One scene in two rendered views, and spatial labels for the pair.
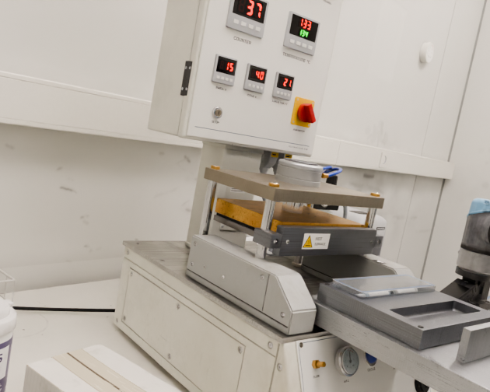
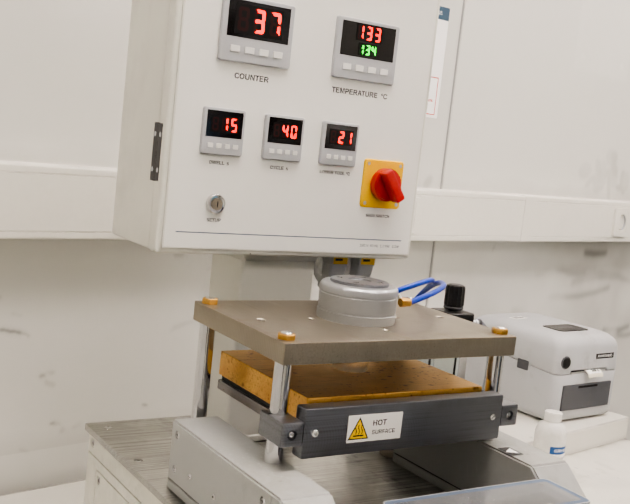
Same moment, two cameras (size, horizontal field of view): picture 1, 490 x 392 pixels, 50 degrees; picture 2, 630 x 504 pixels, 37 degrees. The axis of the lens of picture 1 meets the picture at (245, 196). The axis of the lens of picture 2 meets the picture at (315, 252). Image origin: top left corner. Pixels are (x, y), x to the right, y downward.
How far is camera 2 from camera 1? 0.19 m
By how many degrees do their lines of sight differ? 8
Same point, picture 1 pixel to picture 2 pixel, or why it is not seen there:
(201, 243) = (184, 436)
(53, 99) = not seen: outside the picture
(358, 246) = (465, 426)
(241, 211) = (253, 377)
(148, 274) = (119, 483)
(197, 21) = (166, 56)
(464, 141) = not seen: outside the picture
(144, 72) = not seen: hidden behind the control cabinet
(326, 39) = (415, 53)
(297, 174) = (347, 307)
